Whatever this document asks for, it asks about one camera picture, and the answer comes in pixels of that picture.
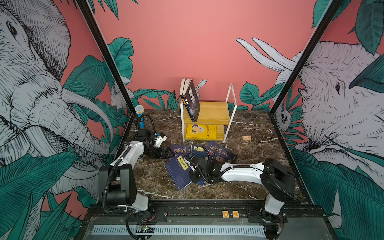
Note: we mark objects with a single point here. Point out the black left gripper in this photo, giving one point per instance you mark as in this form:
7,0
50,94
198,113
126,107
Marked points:
164,156

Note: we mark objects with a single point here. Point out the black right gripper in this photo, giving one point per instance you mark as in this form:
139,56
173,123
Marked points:
194,179

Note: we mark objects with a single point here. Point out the black book white characters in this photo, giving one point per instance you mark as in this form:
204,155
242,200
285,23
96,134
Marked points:
194,103

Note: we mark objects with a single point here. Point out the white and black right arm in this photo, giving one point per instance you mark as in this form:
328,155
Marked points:
276,178

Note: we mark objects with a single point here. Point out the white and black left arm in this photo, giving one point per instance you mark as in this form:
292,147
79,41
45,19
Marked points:
117,185

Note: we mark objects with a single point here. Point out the small blue book yellow label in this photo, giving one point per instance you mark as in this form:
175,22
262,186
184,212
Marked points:
200,151

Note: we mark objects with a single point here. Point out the purple portrait book left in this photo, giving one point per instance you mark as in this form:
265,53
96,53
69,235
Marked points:
181,149

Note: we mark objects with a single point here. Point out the purple portrait book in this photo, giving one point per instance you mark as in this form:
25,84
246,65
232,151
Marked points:
220,153
181,149

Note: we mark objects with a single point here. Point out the purple portrait book right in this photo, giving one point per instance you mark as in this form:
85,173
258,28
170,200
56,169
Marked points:
220,153

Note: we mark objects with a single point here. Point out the yellow book on shelf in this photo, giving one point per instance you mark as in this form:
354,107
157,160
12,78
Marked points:
201,132

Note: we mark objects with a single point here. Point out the blue toy microphone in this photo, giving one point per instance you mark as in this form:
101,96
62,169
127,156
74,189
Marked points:
140,111

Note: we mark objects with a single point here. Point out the white wooden two-tier shelf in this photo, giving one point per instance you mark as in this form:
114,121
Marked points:
219,114

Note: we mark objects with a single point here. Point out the small wooden block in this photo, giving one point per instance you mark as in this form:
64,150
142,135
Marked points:
247,138

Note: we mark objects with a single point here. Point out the dark brown leaning book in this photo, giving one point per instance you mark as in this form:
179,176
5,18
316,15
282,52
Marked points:
183,93

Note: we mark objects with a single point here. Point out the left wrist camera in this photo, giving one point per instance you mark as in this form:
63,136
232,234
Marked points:
158,139

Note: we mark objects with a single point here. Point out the left black frame post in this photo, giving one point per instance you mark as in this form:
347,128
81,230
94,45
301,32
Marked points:
103,47

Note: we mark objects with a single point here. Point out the black frame post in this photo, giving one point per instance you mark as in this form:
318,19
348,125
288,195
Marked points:
325,20
103,47

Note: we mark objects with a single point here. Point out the black front rail base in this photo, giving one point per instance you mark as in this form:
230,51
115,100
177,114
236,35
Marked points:
208,220

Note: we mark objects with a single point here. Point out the right black frame post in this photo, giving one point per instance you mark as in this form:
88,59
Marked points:
325,20

